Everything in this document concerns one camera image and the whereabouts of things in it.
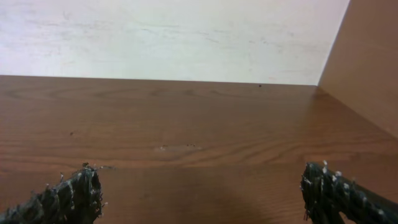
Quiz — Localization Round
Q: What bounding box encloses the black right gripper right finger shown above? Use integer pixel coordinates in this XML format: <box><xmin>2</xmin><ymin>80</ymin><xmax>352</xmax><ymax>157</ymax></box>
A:
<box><xmin>300</xmin><ymin>162</ymin><xmax>397</xmax><ymax>224</ymax></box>

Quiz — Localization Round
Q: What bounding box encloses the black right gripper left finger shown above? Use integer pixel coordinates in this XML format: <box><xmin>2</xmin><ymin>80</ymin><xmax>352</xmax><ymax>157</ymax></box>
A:
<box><xmin>1</xmin><ymin>162</ymin><xmax>107</xmax><ymax>224</ymax></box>

